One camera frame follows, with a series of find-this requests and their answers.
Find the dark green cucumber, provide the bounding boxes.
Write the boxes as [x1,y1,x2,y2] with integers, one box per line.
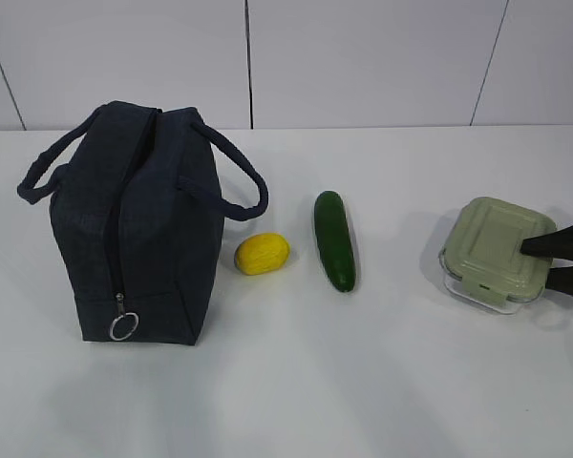
[313,191,356,293]

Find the yellow lemon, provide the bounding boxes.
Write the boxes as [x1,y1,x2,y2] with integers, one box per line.
[234,233,290,276]

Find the green lidded glass container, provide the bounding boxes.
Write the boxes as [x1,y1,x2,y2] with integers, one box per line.
[438,197,557,315]

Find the dark navy lunch bag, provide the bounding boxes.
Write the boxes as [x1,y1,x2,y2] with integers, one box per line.
[17,101,268,345]

